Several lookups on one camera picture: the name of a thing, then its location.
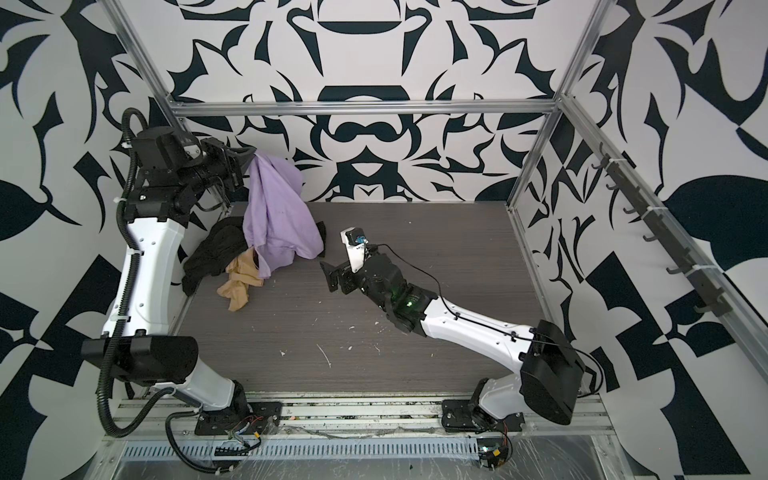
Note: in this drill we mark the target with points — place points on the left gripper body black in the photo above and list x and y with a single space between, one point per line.
218 165

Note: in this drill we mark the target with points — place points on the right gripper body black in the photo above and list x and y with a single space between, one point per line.
355 281

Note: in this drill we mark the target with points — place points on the purple cloth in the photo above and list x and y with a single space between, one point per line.
278 224

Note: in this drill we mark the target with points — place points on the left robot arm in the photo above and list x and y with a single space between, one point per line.
169 172

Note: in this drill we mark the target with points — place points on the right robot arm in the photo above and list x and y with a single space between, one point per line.
545 371

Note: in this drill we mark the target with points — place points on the black cloth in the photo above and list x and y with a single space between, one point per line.
225 242

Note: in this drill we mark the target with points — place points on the tan cloth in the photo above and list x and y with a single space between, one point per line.
243 273

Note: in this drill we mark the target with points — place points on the small circuit board right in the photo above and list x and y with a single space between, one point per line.
493 452

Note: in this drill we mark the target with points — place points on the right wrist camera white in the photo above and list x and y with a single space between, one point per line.
355 242

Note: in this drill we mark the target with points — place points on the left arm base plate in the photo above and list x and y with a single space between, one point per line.
258 417

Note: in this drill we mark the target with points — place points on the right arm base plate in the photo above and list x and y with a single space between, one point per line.
465 416

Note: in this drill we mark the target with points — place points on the white slotted cable duct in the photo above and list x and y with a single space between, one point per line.
461 448

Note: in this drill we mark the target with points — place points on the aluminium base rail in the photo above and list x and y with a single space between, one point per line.
337 415

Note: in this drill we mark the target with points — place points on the wall hook rail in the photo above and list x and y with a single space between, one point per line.
665 230

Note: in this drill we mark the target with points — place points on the aluminium cage frame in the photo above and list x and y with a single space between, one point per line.
744 323

